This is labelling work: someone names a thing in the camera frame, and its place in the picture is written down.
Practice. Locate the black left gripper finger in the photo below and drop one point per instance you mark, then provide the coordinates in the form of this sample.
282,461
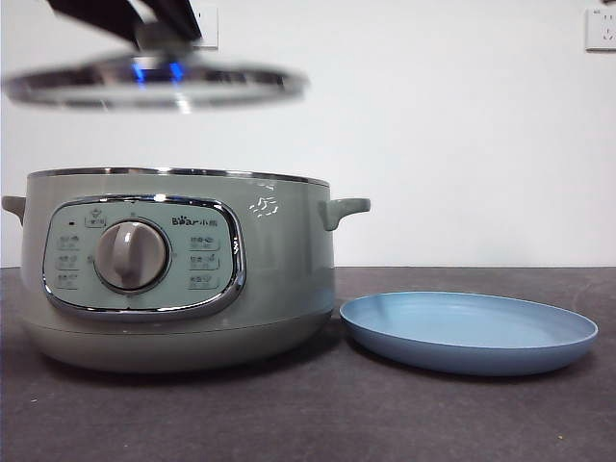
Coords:
96,9
175,14

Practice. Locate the glass lid with green knob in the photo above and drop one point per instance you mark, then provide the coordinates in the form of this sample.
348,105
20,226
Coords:
86,84

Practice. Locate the pale green electric steamer pot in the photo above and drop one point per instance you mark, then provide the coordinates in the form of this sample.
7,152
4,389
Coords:
284,269

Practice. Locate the blue plate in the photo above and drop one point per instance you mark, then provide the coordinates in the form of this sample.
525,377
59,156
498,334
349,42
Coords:
462,332

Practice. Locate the white wall socket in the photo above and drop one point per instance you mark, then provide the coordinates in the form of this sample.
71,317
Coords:
602,29
211,29

